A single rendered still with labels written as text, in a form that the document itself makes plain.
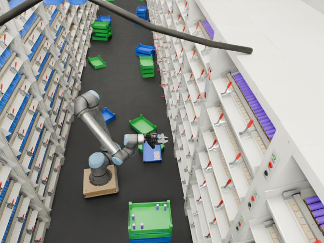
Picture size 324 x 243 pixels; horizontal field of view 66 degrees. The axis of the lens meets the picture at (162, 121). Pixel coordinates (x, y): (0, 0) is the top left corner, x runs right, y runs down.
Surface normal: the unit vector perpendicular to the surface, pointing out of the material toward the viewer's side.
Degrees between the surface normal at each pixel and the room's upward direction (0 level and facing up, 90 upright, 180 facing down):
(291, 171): 90
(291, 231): 21
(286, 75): 0
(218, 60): 90
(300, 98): 0
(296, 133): 0
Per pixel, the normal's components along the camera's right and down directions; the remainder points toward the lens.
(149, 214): 0.03, -0.74
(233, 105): -0.33, -0.67
